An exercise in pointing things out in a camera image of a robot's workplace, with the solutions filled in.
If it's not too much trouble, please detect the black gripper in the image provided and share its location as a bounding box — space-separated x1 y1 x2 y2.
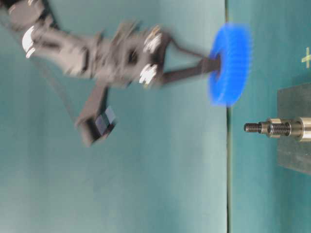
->
84 23 221 86

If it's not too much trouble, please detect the large blue plastic gear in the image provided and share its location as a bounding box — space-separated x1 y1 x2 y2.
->
208 23 253 107

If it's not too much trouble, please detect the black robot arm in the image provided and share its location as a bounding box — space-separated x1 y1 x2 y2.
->
3 0 221 87

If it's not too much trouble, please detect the stepped metal shaft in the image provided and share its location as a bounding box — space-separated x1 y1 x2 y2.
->
244 117 311 142

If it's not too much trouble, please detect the grey metal base block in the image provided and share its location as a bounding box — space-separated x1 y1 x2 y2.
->
277 83 311 175

